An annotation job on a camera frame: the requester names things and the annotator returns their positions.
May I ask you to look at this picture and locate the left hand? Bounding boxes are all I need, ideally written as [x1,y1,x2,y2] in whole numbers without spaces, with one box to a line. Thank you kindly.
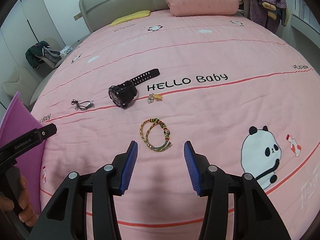
[0,175,38,227]

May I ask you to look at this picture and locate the purple plastic bin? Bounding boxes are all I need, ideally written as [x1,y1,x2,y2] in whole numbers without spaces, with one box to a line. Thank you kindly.
[0,90,47,214]

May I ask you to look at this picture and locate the beige lounge chair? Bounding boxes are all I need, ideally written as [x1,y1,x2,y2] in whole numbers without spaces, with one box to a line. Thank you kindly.
[2,66,40,107]

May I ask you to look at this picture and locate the black digital wristwatch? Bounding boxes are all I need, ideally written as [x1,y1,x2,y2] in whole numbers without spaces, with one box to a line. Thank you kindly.
[108,69,160,108]

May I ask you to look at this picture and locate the small silver gold charm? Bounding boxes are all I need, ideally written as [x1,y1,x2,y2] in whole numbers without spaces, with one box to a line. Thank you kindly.
[148,93,163,103]

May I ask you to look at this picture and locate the dark jacket on chair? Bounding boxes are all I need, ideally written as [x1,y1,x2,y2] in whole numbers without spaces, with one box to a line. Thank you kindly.
[25,41,61,68]

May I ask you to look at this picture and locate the tissue pack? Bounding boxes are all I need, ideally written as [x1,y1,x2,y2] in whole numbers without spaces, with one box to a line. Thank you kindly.
[60,46,73,58]

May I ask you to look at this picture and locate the pink bedspread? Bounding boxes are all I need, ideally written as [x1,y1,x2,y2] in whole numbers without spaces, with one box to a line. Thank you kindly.
[32,10,319,239]

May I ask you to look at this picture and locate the white wardrobe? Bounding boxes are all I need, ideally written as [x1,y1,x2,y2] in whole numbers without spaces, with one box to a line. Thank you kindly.
[0,0,66,111]

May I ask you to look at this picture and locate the yellow pillow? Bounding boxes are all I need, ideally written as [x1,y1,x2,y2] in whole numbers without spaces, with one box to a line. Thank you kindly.
[110,10,151,27]

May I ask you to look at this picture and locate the beige headboard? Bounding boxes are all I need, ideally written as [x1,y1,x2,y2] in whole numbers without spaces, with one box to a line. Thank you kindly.
[79,0,169,33]

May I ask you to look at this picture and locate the purple robe on rack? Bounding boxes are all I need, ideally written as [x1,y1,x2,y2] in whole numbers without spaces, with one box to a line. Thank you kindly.
[239,0,290,34]

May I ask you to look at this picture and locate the yellow braided beaded bracelet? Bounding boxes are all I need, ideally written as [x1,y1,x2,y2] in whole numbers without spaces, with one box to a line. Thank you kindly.
[139,116,173,153]

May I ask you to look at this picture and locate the black cord bracelet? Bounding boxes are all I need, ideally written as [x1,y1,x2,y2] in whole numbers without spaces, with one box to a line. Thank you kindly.
[70,98,96,111]

